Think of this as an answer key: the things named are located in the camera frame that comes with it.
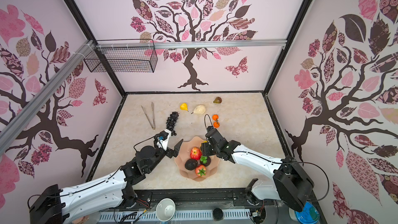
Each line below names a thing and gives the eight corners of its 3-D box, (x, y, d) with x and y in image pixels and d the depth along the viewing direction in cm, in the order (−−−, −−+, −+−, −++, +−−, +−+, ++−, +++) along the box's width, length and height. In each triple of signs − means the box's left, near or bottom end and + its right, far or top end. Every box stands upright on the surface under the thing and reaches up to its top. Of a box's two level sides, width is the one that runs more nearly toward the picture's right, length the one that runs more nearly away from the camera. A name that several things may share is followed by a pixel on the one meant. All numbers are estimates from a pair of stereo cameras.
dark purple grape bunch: (165, 135, 98) (164, 131, 94) (169, 116, 108) (167, 111, 104) (176, 135, 98) (175, 131, 94) (178, 116, 108) (177, 111, 104)
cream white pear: (192, 114, 109) (192, 110, 105) (200, 107, 113) (199, 103, 109) (199, 118, 106) (198, 114, 103) (206, 111, 111) (206, 107, 107)
